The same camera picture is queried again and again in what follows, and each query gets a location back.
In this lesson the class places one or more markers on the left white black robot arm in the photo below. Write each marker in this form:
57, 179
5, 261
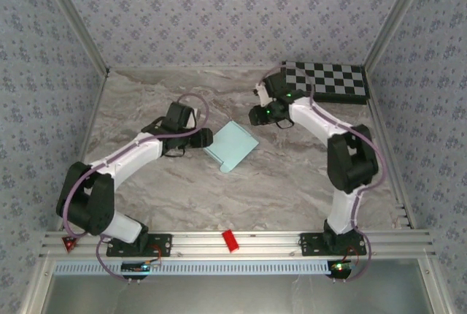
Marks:
124, 228

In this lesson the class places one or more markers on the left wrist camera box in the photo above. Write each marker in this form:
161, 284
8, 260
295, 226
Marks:
177, 117

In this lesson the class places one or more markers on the grey metal panel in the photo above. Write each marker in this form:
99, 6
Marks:
237, 295

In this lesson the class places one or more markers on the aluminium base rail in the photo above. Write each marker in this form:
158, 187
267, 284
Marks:
270, 242

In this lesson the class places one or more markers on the black grey chessboard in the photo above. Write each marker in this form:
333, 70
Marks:
339, 80

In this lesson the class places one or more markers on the light blue paper box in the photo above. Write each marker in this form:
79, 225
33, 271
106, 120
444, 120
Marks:
231, 146

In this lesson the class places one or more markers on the long red brick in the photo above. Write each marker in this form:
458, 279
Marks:
230, 241

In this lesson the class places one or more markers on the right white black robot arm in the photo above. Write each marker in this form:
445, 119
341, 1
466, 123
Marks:
339, 211

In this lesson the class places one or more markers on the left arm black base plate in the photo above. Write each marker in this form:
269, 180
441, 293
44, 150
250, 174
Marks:
164, 244

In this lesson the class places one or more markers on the aluminium side rail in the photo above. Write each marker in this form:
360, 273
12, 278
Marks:
383, 124
91, 124

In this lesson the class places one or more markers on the red triangle sign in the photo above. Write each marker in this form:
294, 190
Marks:
70, 245

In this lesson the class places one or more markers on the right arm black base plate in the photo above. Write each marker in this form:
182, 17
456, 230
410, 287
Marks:
310, 244

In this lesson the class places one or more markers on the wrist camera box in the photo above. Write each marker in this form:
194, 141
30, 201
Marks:
177, 117
275, 84

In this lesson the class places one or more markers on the aluminium corner post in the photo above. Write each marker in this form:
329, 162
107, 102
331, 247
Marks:
78, 18
395, 18

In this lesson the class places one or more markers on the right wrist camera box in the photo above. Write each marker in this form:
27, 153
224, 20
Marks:
275, 84

